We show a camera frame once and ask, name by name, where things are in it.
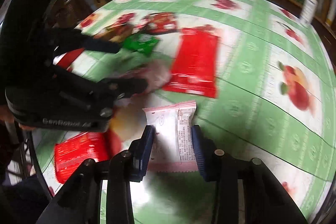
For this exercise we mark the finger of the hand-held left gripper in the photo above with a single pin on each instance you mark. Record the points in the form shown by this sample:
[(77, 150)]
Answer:
[(126, 86), (99, 45)]

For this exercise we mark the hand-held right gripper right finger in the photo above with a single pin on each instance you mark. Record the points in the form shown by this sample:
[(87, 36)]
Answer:
[(200, 153)]

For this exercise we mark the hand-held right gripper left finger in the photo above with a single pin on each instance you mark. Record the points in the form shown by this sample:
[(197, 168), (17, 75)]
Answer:
[(146, 150)]

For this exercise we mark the brown printed powder bag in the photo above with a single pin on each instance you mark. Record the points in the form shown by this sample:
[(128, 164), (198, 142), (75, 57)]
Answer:
[(115, 31)]

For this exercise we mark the white pink-edged snack packet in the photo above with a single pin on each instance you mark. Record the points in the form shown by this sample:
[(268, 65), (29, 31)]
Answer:
[(168, 134)]

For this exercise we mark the translucent pink snack packet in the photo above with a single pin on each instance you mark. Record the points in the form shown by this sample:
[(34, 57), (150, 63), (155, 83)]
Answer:
[(157, 74)]

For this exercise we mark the small red snack packet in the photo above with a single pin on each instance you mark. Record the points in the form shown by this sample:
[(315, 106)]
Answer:
[(78, 153)]

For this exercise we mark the large red snack packet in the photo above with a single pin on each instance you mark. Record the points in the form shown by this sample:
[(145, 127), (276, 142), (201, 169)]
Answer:
[(194, 64)]

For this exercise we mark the person's left hand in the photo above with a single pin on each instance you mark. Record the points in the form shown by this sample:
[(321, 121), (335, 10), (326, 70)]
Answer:
[(6, 113)]

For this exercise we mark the pale orange packet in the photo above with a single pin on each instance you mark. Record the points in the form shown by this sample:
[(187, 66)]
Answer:
[(128, 121)]

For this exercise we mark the red white striped packet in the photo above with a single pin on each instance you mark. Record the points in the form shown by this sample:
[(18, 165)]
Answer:
[(67, 57)]

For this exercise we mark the green snack packet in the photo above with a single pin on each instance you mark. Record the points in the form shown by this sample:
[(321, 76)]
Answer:
[(141, 43)]

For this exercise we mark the green fruit-print tablecloth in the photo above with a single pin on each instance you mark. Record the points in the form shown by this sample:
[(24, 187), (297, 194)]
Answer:
[(249, 121)]

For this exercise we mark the red white patterned packet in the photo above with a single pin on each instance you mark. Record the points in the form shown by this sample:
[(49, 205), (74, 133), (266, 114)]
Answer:
[(161, 23)]

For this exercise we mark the white spray bottle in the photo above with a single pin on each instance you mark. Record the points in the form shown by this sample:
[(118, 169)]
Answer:
[(308, 6)]

